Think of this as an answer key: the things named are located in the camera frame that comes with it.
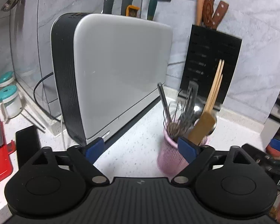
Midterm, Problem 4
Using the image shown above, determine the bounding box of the metal whisk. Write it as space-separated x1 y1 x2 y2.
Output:
163 101 191 140

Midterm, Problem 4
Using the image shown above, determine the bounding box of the hanging steel spoon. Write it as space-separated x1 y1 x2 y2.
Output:
0 0 19 12

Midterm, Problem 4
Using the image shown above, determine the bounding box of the steel ladle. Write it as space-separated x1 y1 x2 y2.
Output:
192 97 217 135

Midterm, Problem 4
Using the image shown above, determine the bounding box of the pink mesh utensil cup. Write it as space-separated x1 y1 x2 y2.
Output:
157 129 208 176

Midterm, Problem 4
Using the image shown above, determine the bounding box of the steel utensil handle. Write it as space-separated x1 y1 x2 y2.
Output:
157 83 171 126

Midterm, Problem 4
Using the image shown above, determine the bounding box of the wooden rolling pin handle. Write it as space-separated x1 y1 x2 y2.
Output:
196 0 204 26

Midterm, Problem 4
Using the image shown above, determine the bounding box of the teal lid seasoning jar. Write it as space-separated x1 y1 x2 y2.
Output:
0 85 22 123
0 71 15 90

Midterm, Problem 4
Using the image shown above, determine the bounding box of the blue red object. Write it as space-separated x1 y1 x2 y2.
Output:
266 138 280 159

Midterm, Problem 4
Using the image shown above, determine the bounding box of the grey slotted turner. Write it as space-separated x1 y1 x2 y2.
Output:
182 81 199 121

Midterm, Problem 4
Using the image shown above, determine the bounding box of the black tool with lettering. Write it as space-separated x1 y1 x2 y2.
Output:
241 144 280 191

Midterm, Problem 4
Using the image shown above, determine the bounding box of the riveted brown knife handle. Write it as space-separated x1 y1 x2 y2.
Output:
211 1 229 30

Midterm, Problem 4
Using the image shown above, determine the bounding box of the carved brown knife handle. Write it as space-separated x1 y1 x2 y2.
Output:
202 0 214 28

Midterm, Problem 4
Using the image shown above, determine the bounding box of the wooden chopstick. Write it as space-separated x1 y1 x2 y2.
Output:
204 59 223 114
206 60 225 115

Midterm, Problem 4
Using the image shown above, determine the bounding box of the white black utensil sterilizer box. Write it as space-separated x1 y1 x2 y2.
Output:
51 13 173 146

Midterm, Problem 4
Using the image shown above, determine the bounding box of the black power cable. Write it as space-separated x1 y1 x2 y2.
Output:
33 71 65 123

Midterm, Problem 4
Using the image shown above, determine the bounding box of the orange peeler head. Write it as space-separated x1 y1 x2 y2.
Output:
125 5 140 17

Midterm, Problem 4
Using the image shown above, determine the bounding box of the wooden spatula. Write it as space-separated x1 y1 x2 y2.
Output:
188 112 216 145

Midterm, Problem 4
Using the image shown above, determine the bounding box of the black knife block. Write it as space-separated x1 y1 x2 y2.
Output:
180 25 242 106

